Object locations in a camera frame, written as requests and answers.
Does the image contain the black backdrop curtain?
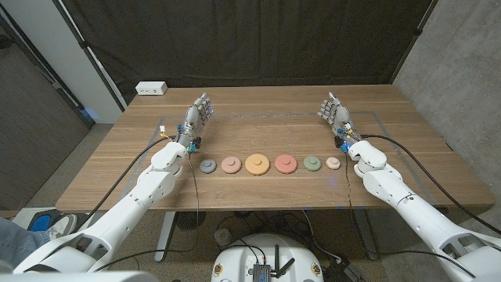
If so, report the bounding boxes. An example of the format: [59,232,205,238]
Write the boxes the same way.
[60,0,438,106]

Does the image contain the black power adapter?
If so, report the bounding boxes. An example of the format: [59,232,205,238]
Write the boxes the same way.
[323,258,363,282]

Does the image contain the white power strip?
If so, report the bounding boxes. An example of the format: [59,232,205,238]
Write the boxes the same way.
[135,81,168,96]

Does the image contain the grey toy ring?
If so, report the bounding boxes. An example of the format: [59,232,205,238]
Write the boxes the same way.
[199,158,218,175]

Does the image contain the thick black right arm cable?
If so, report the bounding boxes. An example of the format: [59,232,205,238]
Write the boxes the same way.
[359,133,501,237]

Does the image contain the pink toy ring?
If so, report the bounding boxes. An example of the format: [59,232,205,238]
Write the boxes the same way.
[221,156,243,175]

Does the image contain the white robot torso edge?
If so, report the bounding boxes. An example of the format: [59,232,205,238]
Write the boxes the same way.
[0,270,160,282]

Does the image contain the orange toy ring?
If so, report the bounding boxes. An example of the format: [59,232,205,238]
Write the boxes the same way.
[244,153,271,176]

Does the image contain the white sneaker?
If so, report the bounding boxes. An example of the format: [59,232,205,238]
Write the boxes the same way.
[46,213,78,240]

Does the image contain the red toy ring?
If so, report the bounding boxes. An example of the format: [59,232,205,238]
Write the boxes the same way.
[274,154,298,175]

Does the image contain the person leg in jeans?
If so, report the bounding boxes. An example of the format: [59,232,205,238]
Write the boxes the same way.
[0,217,52,269]

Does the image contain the black foot pedal blue pads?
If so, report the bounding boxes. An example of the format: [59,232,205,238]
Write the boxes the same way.
[27,209,63,233]

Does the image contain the white table leg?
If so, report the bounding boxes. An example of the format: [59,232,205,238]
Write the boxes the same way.
[153,211,177,263]

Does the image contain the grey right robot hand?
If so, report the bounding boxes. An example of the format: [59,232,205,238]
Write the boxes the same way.
[317,92,363,152]

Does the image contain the grey round floor object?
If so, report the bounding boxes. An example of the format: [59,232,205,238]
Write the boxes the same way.
[214,228,233,248]

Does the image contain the black backdrop stand pole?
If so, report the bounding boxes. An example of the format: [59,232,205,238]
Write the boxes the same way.
[390,0,439,84]
[52,0,127,111]

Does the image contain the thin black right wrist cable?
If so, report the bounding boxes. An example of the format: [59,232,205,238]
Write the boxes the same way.
[343,151,478,280]

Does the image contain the grey table leg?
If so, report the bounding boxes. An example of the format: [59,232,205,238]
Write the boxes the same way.
[351,208,380,262]

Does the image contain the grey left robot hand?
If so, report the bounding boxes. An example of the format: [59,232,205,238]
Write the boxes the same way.
[174,92,215,152]

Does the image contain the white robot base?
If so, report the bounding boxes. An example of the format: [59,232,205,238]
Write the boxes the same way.
[210,233,325,282]

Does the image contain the thin black left wrist cable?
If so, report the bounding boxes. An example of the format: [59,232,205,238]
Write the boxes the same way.
[92,150,200,273]

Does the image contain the green toy ring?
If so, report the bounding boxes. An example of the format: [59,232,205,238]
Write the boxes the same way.
[303,155,323,172]

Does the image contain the black round floor object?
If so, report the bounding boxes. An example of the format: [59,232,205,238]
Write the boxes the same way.
[175,211,207,231]

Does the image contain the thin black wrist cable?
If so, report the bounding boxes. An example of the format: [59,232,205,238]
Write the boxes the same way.
[343,151,478,280]
[92,150,200,273]

